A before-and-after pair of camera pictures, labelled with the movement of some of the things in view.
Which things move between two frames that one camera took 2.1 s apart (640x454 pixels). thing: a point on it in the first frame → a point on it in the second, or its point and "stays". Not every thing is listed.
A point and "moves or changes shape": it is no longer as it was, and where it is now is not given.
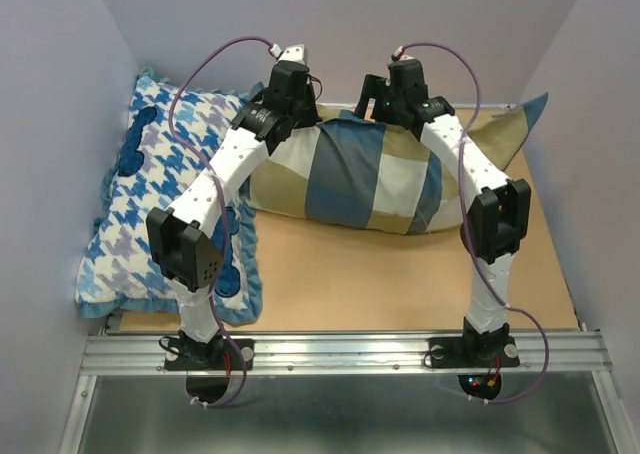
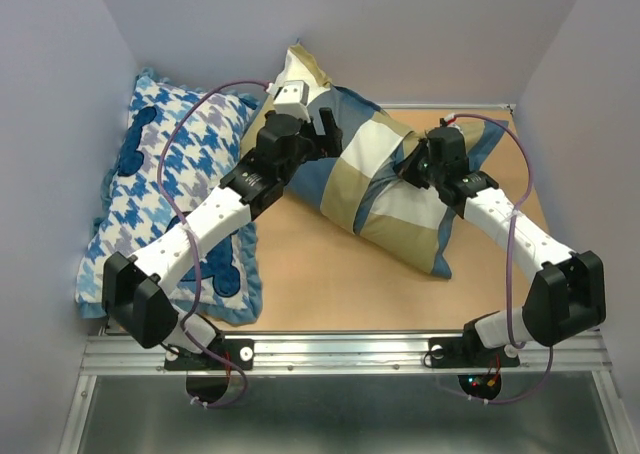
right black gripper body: x=392 y=103 → x=417 y=168
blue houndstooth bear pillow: x=167 y=138 stays
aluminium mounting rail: x=349 y=354 stays
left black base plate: x=185 y=354 stays
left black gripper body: x=305 y=111 → x=308 y=150
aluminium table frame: x=347 y=394 stays
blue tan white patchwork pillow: x=367 y=174 moves or changes shape
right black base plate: x=473 y=352 stays
